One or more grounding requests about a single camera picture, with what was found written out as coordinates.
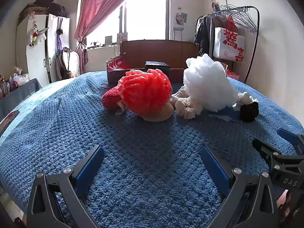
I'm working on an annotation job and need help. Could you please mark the white plastic bag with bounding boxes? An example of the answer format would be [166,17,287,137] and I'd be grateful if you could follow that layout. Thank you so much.
[13,72,30,85]

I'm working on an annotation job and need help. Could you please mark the wall poster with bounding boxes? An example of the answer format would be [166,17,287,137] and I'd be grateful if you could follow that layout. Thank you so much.
[174,13,188,26]

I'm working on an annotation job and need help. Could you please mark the black clothes rack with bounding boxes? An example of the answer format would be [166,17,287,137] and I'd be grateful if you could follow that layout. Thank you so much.
[197,6,260,83]

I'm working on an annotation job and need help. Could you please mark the purple hanging item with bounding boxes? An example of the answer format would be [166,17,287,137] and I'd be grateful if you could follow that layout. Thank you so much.
[55,30,64,53]

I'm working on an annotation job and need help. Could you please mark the hanging plush toy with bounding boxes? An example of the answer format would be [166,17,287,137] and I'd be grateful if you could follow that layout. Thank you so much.
[28,27,47,47]

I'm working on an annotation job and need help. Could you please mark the bunch of wire hangers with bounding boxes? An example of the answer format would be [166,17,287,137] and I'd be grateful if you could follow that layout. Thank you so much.
[214,4,258,32]

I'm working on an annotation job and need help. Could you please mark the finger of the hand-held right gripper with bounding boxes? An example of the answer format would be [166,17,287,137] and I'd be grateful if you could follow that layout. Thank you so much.
[277,128,304,156]
[252,138,283,170]

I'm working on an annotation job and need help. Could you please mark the white mesh bath pouf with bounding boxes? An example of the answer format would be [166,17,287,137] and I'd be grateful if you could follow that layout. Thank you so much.
[183,53,240,112]

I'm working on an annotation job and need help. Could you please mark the blue white fabric piece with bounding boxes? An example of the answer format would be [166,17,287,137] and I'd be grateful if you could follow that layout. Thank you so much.
[208,106,241,123]

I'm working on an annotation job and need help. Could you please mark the beige hanging bag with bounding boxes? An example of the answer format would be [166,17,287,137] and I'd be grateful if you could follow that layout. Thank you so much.
[58,47,80,79]

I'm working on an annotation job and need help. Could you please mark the grey blue covered table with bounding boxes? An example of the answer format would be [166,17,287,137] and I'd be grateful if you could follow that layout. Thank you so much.
[0,78,43,121]

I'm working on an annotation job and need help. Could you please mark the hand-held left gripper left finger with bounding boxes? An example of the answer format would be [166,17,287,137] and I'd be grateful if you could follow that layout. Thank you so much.
[27,144,105,228]

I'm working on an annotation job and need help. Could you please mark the pink curtain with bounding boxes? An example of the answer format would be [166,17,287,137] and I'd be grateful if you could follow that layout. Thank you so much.
[74,0,144,74]

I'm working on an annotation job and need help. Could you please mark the white metal frame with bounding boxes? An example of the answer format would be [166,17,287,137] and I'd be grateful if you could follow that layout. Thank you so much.
[172,27,184,41]

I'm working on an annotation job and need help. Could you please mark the window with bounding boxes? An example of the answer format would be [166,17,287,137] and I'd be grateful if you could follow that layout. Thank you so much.
[87,0,170,48]

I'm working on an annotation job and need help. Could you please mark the dark hanging clothes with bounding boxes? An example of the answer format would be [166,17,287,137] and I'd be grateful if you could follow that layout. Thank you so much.
[194,17,215,56]

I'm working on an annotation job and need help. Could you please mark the white bag with red print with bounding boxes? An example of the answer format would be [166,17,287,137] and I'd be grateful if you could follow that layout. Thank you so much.
[213,15,245,62]

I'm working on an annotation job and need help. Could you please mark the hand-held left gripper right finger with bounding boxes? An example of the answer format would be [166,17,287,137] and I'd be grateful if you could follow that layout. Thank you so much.
[200,145,279,228]

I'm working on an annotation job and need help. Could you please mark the black bag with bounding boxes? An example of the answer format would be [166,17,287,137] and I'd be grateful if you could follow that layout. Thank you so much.
[49,3,67,17]

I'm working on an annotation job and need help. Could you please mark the white wardrobe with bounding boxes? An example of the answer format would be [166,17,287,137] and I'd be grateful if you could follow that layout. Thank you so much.
[15,14,71,87]

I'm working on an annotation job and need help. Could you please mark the red knitted soft toy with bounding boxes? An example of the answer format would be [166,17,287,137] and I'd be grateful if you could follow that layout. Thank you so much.
[102,87,126,114]

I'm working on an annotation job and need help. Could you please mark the tan round sponge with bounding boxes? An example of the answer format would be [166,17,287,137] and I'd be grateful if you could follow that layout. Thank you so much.
[140,103,174,122]

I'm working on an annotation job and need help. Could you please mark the brown woven storage box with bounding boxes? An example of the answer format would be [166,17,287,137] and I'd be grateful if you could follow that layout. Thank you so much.
[18,3,49,22]

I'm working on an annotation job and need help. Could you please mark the black scrunchie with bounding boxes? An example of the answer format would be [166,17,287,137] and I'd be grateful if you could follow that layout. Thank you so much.
[239,102,259,123]

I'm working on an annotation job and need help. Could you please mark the person's right hand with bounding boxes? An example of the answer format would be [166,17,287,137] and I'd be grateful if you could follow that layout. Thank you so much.
[277,190,301,221]

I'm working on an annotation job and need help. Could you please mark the brown cardboard box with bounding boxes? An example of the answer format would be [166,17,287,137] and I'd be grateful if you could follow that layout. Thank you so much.
[106,40,234,85]

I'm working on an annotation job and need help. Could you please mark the blue knitted blanket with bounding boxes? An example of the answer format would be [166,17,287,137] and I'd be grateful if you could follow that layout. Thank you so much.
[0,71,304,228]

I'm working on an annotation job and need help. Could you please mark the cream knitted scrunchie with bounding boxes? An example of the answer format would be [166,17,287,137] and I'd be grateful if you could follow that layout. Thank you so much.
[170,85,203,119]

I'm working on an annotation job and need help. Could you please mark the pink gift bag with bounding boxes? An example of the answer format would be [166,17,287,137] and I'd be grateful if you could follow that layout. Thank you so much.
[226,69,240,80]

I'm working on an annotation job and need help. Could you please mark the red mesh bath pouf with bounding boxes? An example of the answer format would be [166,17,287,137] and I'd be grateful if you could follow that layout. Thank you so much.
[118,68,173,117]

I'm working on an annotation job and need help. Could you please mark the black box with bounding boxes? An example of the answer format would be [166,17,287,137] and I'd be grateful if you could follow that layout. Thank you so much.
[145,61,170,76]

